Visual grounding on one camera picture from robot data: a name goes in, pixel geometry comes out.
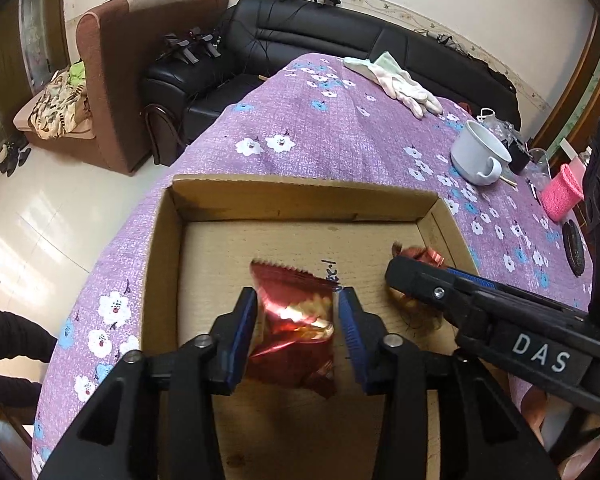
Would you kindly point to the cardboard box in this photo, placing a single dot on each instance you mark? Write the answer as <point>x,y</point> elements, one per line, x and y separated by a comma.
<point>290,240</point>

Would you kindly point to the white glove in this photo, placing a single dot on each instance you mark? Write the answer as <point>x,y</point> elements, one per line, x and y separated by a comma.
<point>405,85</point>

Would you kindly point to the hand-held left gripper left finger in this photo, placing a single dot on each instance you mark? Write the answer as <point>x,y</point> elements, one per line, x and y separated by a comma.
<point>242,340</point>

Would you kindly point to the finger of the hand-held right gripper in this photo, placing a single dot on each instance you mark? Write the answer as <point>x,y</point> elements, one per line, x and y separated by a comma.
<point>430,290</point>

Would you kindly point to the patterned clothes pile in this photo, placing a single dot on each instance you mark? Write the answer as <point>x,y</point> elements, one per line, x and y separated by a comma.
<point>60,100</point>

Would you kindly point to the wooden cabinet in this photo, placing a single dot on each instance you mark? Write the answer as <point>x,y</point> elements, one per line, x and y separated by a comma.
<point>580,85</point>

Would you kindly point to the black leather sofa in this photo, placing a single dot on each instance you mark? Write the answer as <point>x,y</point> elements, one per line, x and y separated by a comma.
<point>305,35</point>

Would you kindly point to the clear glass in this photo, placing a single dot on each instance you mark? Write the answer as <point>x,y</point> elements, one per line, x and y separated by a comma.
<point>539,165</point>

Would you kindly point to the black shoe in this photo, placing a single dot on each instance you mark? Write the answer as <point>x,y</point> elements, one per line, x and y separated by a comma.
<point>7,160</point>
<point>24,157</point>

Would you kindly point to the small black container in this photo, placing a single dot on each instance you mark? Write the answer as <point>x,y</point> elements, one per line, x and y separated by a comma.
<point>517,155</point>

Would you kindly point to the small white black stick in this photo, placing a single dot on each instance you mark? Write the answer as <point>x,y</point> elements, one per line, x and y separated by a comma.
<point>533,191</point>

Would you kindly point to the purple floral tablecloth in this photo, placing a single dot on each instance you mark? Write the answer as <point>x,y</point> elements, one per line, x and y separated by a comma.
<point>330,135</point>

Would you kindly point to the wooden door with glass panels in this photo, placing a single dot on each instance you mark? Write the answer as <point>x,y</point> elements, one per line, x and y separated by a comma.
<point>10,75</point>

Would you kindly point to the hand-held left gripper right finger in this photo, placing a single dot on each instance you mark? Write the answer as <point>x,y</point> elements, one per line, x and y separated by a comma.
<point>352,340</point>

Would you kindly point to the wooden chair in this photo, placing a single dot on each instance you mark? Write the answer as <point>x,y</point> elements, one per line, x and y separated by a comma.
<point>15,425</point>

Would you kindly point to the brown armchair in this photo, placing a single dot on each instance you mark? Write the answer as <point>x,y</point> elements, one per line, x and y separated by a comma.
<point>115,85</point>

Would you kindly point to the dark red foil snack packet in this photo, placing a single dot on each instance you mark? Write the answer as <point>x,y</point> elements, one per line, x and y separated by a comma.
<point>420,255</point>

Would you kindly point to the white mug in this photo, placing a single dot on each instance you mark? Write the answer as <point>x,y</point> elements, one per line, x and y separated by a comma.
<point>472,155</point>

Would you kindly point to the pale green cloth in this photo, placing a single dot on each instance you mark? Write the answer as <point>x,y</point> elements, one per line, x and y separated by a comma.
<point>387,60</point>

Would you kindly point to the pink bottle with knitted sleeve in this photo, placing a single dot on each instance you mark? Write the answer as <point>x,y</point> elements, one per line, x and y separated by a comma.
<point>560,192</point>

